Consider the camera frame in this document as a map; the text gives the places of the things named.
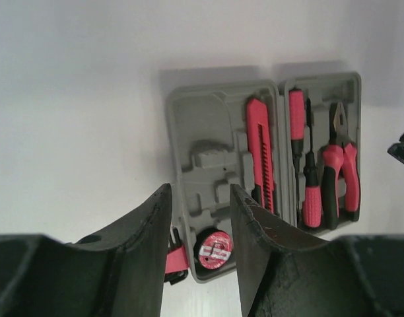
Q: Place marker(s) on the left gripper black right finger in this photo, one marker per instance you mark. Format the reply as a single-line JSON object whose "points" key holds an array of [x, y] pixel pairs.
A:
{"points": [[284, 271]]}

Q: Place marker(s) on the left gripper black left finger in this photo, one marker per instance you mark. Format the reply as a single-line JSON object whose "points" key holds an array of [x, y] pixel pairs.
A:
{"points": [[115, 271]]}

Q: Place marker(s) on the red hex key set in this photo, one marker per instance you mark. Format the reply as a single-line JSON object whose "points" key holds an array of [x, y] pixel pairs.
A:
{"points": [[176, 262]]}

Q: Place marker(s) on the red black pliers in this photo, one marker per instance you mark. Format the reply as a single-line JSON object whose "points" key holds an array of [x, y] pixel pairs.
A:
{"points": [[339, 158]]}

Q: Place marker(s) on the short red black screwdriver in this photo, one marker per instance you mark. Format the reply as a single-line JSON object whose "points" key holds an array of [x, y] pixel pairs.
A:
{"points": [[311, 207]]}

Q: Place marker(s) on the black tape roll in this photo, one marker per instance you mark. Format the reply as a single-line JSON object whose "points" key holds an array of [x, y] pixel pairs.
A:
{"points": [[213, 248]]}

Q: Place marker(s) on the grey plastic tool case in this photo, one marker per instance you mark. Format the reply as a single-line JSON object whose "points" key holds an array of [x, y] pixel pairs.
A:
{"points": [[208, 132]]}

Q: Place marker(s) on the long red black screwdriver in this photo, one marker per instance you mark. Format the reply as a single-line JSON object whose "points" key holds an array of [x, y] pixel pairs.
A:
{"points": [[297, 121]]}

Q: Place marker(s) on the red black utility knife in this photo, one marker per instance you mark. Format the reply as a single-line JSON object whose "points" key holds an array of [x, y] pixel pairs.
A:
{"points": [[259, 145]]}

